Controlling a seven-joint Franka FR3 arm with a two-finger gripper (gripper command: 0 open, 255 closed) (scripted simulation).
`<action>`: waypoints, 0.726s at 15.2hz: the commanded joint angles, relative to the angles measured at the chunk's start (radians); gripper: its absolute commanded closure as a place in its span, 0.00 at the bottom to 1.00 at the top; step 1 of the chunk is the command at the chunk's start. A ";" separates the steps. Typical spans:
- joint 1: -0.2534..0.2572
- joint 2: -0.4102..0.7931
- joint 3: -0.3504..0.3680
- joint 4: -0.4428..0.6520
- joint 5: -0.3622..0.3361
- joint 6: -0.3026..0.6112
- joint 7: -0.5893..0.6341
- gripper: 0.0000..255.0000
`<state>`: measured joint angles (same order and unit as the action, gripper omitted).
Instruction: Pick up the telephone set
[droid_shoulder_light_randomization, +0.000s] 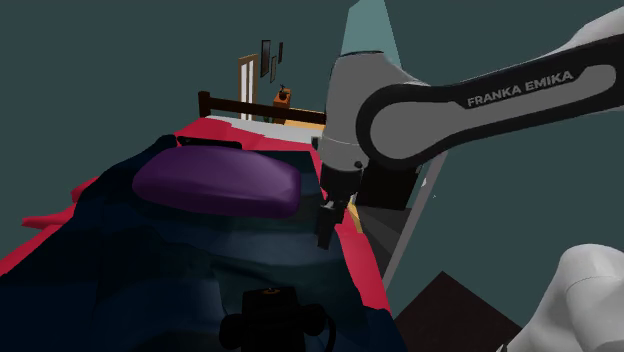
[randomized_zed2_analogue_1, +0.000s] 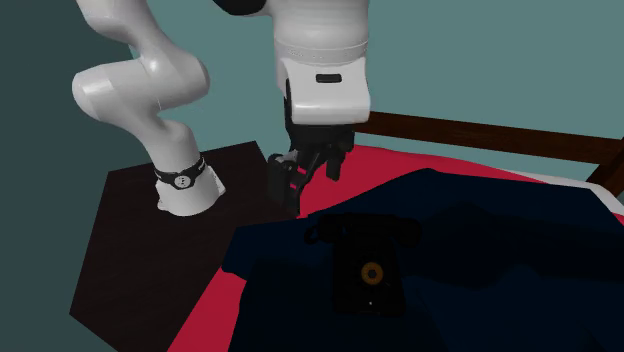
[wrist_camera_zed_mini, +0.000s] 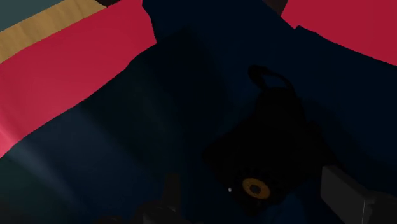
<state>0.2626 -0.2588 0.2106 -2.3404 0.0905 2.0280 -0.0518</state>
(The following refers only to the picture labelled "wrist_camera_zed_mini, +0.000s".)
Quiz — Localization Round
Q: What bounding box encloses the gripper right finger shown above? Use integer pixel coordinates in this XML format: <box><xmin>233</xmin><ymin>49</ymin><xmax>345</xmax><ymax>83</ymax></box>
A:
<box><xmin>320</xmin><ymin>165</ymin><xmax>397</xmax><ymax>224</ymax></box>

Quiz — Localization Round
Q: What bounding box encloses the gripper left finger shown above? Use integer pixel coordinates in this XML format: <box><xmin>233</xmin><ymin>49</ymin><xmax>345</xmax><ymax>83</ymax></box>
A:
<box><xmin>98</xmin><ymin>172</ymin><xmax>191</xmax><ymax>224</ymax></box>

